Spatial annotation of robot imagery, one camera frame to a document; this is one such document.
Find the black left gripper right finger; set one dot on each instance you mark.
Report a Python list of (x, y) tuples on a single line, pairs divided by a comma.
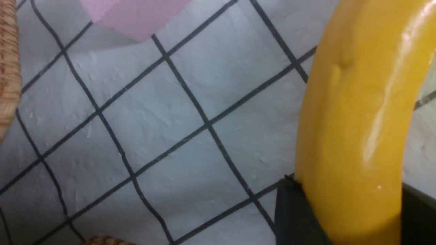
[(418, 224)]

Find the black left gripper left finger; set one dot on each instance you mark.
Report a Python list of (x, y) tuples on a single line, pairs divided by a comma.
[(294, 219)]

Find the yellow toy banana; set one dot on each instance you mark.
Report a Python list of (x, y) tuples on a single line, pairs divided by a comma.
[(363, 86)]

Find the white checkered tablecloth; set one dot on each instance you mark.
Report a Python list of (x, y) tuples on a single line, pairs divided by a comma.
[(178, 140)]

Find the pink foam cube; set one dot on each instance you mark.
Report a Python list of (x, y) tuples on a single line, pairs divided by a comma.
[(135, 19)]

